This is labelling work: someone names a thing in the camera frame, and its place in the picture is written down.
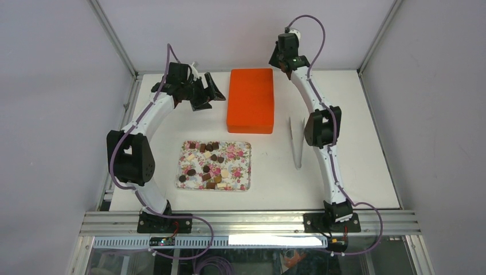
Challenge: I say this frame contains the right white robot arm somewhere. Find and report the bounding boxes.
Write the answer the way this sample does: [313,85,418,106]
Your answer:
[269,30,354,232]

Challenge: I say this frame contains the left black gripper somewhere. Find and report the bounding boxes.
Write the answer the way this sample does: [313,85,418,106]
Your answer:
[181,73,225,111]

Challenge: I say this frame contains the aluminium rail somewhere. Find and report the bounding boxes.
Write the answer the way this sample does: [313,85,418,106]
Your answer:
[79,210,421,243]

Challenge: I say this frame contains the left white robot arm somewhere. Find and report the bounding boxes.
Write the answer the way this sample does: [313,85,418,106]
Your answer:
[107,62,226,233]

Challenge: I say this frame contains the floral tray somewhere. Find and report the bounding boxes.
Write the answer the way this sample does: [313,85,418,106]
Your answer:
[175,140,252,192]

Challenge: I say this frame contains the metal tongs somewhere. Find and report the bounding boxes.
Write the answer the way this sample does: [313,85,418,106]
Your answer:
[288,117,305,170]

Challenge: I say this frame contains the orange box lid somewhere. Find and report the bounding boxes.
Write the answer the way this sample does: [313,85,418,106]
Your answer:
[226,68,275,134]

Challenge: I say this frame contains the white cable duct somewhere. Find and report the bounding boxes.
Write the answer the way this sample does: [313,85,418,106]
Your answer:
[93,234,328,250]

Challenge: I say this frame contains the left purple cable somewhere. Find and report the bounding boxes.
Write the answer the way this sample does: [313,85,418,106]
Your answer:
[108,43,215,261]

